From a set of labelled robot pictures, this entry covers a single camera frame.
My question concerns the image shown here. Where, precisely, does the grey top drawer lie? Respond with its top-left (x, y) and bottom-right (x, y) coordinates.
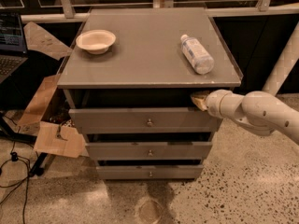
top-left (69, 107), bottom-right (221, 134)

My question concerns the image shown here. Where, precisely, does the white paper bowl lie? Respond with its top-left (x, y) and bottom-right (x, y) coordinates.
top-left (76, 30), bottom-right (116, 54)

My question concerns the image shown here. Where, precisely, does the black floor cable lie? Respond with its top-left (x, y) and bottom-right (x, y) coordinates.
top-left (0, 115), bottom-right (32, 224)

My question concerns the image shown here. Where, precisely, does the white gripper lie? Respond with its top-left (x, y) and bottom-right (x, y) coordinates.
top-left (191, 90), bottom-right (242, 119)

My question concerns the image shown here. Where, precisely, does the round floor drain cover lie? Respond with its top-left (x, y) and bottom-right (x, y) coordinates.
top-left (138, 200), bottom-right (164, 224)

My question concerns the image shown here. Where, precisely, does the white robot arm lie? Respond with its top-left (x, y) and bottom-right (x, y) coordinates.
top-left (191, 22), bottom-right (299, 144)

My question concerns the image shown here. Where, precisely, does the grey drawer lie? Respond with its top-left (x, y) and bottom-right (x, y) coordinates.
top-left (96, 165), bottom-right (204, 180)
top-left (69, 107), bottom-right (221, 134)
top-left (86, 142), bottom-right (212, 161)

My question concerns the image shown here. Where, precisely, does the grey middle drawer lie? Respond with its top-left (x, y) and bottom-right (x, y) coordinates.
top-left (86, 142), bottom-right (212, 161)

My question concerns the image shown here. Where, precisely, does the white metal railing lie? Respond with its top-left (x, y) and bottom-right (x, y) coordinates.
top-left (20, 0), bottom-right (299, 24)

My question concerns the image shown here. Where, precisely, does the clear plastic water bottle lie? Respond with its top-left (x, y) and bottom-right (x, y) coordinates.
top-left (180, 35), bottom-right (214, 75)

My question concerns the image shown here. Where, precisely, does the grey drawer cabinet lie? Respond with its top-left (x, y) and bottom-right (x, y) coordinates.
top-left (58, 7), bottom-right (242, 168)

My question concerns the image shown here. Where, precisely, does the brown cardboard box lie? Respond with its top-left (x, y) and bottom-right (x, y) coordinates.
top-left (18, 21), bottom-right (88, 158)

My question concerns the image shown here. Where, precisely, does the open black laptop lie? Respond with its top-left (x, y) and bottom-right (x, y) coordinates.
top-left (0, 11), bottom-right (28, 84)

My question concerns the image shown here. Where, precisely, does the grey bottom drawer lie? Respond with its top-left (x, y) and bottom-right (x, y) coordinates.
top-left (96, 165), bottom-right (204, 180)

